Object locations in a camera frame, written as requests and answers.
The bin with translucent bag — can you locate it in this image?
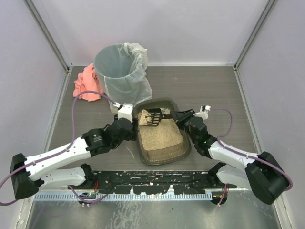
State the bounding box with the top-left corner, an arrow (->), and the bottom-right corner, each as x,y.
93,42 -> 153,106

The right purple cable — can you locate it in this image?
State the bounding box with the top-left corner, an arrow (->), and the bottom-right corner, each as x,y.
209,107 -> 294,190

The grey slotted cable duct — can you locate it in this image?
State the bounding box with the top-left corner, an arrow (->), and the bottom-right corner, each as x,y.
33,191 -> 213,201

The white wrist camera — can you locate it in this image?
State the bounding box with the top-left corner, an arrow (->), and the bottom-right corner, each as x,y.
193,105 -> 211,120
114,102 -> 133,123

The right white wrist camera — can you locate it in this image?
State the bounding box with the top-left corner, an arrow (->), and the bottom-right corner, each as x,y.
193,105 -> 211,120

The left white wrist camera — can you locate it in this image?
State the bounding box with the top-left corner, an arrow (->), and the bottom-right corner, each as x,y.
114,102 -> 133,123

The black slotted litter scoop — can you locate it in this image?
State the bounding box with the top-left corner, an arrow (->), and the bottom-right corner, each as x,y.
142,108 -> 172,127

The purple cable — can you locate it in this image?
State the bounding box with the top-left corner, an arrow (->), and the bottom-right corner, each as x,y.
209,107 -> 294,190
0,91 -> 120,208

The pink cloth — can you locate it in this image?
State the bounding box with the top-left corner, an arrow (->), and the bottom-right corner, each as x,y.
73,63 -> 104,102

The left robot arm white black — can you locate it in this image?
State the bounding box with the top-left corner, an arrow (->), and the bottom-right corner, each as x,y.
10,117 -> 138,200

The black taped base rail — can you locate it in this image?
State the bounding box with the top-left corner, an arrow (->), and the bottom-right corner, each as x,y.
73,171 -> 224,195

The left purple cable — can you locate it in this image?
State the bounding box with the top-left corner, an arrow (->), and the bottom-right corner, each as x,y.
0,91 -> 120,208

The beige cat litter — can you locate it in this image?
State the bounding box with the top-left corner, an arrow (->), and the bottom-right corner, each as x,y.
138,109 -> 183,151

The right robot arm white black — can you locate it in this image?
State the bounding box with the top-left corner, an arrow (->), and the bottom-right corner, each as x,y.
170,105 -> 293,205

